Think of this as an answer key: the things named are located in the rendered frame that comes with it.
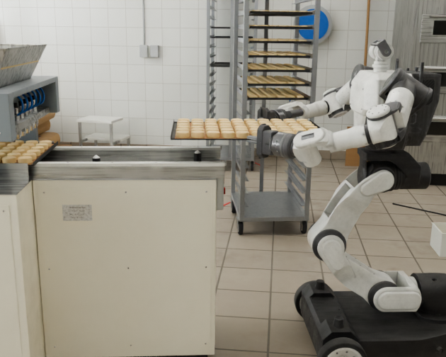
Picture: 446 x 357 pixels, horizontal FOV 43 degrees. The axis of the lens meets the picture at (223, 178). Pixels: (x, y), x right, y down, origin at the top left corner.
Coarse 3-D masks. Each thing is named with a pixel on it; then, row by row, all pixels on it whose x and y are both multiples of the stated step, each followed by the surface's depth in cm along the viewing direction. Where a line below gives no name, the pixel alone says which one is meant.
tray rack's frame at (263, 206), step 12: (264, 24) 413; (264, 36) 415; (264, 48) 417; (264, 60) 419; (264, 72) 422; (252, 192) 443; (264, 192) 444; (276, 192) 444; (288, 192) 445; (252, 204) 413; (264, 204) 413; (276, 204) 414; (288, 204) 414; (252, 216) 386; (264, 216) 386; (276, 216) 387; (288, 216) 387; (300, 216) 387
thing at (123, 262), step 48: (48, 192) 210; (96, 192) 211; (144, 192) 212; (192, 192) 214; (48, 240) 215; (96, 240) 216; (144, 240) 217; (192, 240) 219; (48, 288) 220; (96, 288) 221; (144, 288) 223; (192, 288) 224; (48, 336) 226; (96, 336) 227; (144, 336) 228; (192, 336) 229
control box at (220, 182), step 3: (219, 180) 218; (222, 180) 218; (219, 183) 219; (222, 183) 219; (219, 186) 219; (222, 186) 219; (219, 189) 219; (222, 189) 219; (219, 192) 220; (222, 192) 220; (219, 195) 220; (222, 195) 220; (219, 198) 220; (222, 198) 220; (219, 201) 220; (222, 201) 221; (219, 204) 221; (222, 204) 221; (219, 207) 221; (222, 207) 221
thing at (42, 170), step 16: (224, 160) 214; (32, 176) 209; (48, 176) 210; (64, 176) 210; (80, 176) 211; (96, 176) 211; (112, 176) 211; (128, 176) 212; (144, 176) 212; (160, 176) 212; (176, 176) 213; (192, 176) 213; (208, 176) 214
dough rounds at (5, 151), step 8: (0, 144) 229; (8, 144) 230; (16, 144) 230; (24, 144) 230; (32, 144) 231; (40, 144) 230; (48, 144) 236; (0, 152) 215; (8, 152) 218; (16, 152) 216; (24, 152) 219; (32, 152) 216; (40, 152) 225; (0, 160) 208; (8, 160) 205; (16, 160) 212; (24, 160) 206; (32, 160) 209
